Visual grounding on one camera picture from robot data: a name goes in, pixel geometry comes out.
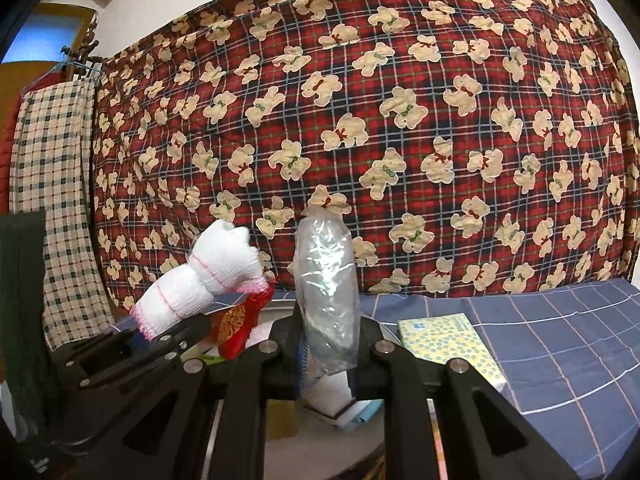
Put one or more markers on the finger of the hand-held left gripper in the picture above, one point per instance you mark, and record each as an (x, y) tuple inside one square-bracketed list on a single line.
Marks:
[(185, 335)]

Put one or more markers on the yellow sponge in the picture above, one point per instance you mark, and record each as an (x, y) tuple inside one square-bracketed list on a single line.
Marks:
[(282, 420)]

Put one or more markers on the yellow dotted tissue pack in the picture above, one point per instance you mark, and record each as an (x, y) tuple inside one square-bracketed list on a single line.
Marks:
[(450, 345)]

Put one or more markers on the white pink-striped towel roll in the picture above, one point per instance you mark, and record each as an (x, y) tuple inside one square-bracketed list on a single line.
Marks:
[(200, 280)]

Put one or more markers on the blue cloth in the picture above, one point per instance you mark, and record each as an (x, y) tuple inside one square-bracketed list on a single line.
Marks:
[(367, 412)]

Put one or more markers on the red quilted garment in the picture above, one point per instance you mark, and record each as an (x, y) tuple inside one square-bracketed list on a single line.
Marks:
[(7, 160)]

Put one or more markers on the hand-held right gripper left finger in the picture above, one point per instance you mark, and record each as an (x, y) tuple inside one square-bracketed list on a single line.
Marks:
[(295, 365)]

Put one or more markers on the clear plastic bag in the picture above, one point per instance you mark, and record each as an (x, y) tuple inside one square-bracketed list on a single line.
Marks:
[(325, 285)]

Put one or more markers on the red plaid bear printed blanket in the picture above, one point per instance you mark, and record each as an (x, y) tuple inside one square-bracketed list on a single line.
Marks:
[(400, 110)]

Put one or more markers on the blue plaid bed sheet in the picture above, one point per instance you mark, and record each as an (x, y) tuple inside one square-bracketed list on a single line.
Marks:
[(550, 360)]

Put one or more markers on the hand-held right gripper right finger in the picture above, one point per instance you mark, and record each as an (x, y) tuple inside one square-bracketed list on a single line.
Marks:
[(362, 360)]

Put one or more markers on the blue clothes hanger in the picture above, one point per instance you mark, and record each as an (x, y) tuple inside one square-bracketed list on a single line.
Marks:
[(80, 65)]

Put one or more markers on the checkered beige cloth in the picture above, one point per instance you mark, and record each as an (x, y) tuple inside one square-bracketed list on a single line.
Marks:
[(50, 160)]

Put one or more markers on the wooden door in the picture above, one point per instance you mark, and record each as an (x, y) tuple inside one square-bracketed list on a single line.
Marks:
[(20, 72)]

